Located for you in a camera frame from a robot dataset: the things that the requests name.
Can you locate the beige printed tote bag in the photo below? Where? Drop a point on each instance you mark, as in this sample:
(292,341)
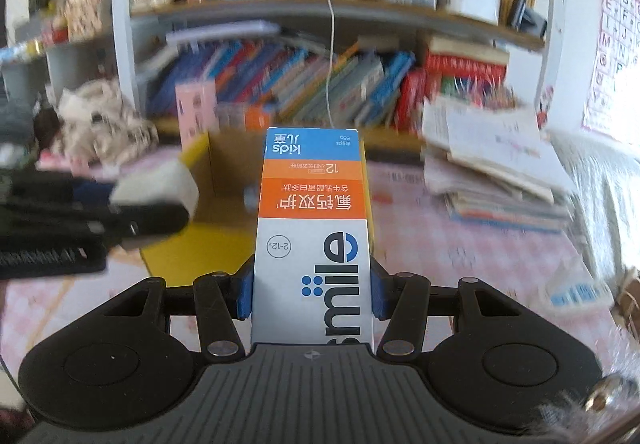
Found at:
(100,123)

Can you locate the orange box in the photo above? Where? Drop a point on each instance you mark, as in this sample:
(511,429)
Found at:
(245,116)

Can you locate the row of colourful books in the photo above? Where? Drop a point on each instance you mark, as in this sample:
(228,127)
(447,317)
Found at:
(300,78)

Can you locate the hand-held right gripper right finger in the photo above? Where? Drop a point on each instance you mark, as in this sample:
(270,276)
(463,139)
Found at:
(380,294)

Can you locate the white wooden bookshelf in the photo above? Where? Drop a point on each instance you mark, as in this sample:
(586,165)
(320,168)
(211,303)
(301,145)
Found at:
(121,23)

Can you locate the stack of papers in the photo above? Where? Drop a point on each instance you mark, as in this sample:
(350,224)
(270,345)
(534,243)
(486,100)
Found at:
(495,163)

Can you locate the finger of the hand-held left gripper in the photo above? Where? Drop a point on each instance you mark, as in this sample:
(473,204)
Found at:
(65,189)
(150,220)

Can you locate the pink sticker-covered cylinder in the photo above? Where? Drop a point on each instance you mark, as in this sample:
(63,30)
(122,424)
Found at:
(195,108)

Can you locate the black clip stand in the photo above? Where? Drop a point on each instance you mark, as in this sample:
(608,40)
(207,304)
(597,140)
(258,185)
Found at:
(527,16)

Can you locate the pink bunny ornament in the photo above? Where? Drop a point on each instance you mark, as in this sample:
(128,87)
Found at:
(82,8)

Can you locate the alphabet wall poster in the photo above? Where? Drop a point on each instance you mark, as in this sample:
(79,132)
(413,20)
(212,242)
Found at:
(612,58)

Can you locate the yellow cardboard box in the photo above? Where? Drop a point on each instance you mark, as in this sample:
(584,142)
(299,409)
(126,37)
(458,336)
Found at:
(210,249)

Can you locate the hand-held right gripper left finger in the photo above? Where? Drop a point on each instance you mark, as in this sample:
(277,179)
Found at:
(246,296)

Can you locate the white orange blue carton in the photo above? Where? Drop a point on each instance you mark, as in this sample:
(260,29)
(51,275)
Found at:
(310,224)

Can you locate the clear blue-print packet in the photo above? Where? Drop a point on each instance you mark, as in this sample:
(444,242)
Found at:
(575,289)

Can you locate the grey fuzzy cuff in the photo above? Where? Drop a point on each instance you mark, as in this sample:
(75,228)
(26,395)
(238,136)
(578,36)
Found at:
(575,419)

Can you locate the white rectangular block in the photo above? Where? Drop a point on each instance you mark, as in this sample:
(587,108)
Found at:
(155,186)

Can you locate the pink checked tablecloth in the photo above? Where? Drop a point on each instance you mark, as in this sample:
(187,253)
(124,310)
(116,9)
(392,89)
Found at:
(475,264)

